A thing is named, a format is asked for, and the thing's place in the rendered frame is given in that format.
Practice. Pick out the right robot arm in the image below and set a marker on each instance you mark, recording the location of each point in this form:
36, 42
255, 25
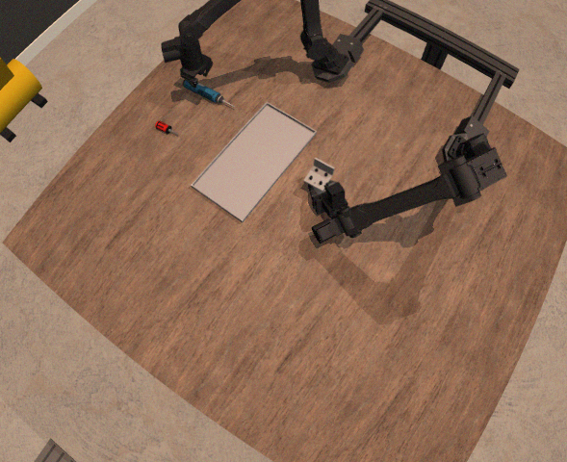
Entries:
204, 17

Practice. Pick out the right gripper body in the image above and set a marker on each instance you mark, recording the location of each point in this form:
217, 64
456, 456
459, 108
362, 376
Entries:
197, 66

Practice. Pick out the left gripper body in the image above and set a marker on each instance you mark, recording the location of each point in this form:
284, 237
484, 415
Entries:
318, 203

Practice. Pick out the beige metal bracket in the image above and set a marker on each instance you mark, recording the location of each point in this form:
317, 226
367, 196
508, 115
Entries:
319, 175

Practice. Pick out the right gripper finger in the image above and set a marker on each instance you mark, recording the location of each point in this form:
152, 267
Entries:
193, 82
207, 71

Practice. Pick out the blue screwdriver barrel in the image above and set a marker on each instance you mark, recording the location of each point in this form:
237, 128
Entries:
206, 92

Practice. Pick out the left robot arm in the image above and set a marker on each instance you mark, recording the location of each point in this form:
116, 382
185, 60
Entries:
462, 184

